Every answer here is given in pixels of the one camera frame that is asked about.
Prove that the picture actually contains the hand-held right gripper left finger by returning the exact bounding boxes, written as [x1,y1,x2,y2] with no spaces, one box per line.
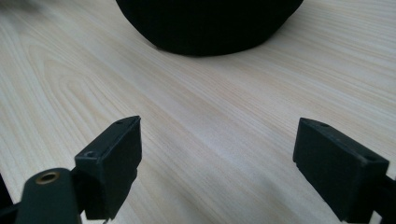
[74,115,143,221]

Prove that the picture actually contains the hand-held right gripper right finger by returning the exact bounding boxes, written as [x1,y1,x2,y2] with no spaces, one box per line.
[292,117,390,224]

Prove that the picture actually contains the black round fabric hat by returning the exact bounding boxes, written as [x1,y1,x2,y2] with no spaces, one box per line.
[115,0,304,58]

